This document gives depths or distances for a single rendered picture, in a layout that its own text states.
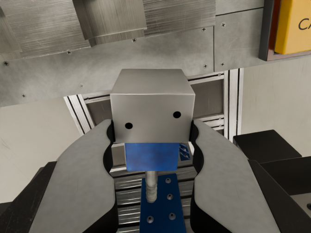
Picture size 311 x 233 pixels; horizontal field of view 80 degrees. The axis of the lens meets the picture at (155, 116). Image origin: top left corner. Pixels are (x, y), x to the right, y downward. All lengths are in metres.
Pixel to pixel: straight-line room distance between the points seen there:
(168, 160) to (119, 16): 0.14
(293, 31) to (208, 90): 0.71
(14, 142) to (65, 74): 1.34
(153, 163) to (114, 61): 0.16
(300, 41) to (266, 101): 1.11
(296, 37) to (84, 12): 0.23
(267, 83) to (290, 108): 0.27
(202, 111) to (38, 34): 0.88
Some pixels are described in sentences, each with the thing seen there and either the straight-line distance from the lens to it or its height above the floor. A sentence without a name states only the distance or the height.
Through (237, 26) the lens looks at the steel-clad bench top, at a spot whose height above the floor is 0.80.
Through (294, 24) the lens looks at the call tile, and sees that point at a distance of 0.27.
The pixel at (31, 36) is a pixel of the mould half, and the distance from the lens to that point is 0.20.
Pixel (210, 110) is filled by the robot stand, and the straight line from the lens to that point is 1.01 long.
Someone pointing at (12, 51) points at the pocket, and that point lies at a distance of 0.24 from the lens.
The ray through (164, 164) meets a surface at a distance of 0.16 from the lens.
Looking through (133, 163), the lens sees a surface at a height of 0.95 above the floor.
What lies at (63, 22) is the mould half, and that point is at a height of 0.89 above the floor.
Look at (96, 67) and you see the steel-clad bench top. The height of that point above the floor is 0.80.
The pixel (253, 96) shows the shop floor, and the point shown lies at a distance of 1.32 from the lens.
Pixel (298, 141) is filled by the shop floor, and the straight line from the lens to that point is 1.70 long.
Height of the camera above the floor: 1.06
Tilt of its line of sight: 61 degrees down
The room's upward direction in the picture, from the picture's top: 177 degrees clockwise
